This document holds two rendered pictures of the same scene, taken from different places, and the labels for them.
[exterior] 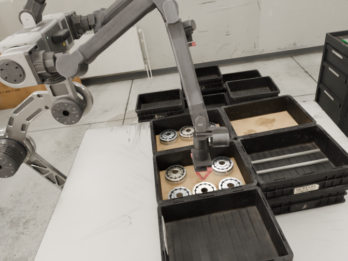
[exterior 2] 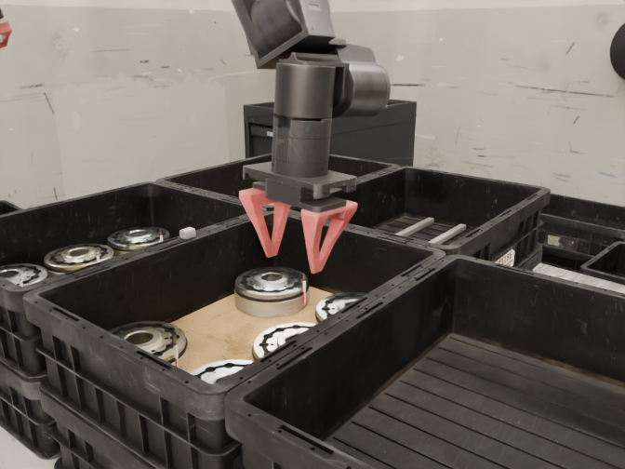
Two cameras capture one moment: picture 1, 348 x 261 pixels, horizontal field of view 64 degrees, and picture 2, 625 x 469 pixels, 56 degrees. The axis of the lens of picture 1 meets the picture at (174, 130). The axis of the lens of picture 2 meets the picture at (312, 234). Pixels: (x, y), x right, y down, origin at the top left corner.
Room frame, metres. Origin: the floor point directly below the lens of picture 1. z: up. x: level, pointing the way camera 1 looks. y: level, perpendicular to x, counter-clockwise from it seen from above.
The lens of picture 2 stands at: (0.42, 0.36, 1.19)
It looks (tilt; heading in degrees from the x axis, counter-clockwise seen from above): 19 degrees down; 309
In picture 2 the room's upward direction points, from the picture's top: straight up
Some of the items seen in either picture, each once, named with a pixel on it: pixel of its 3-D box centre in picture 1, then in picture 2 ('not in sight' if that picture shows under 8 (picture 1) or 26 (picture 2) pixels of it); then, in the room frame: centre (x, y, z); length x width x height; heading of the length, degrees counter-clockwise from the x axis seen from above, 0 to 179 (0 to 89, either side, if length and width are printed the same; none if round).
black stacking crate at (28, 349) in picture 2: (190, 138); (106, 261); (1.17, -0.08, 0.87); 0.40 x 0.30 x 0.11; 91
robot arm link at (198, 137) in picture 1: (202, 140); (309, 90); (0.79, -0.10, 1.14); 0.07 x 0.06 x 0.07; 84
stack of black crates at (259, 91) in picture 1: (250, 108); not in sight; (2.09, -0.72, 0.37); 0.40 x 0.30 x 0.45; 86
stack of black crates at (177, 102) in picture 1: (162, 120); not in sight; (2.15, 0.08, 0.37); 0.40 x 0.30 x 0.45; 85
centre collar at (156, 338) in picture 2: (175, 172); (139, 340); (0.94, 0.03, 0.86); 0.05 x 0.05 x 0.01
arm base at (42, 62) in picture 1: (46, 63); not in sight; (0.97, 0.40, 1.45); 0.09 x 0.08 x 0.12; 175
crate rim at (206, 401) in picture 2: (200, 170); (253, 281); (0.87, -0.08, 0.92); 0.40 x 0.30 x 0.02; 91
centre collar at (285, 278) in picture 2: (221, 163); (272, 278); (0.94, -0.19, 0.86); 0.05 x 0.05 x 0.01
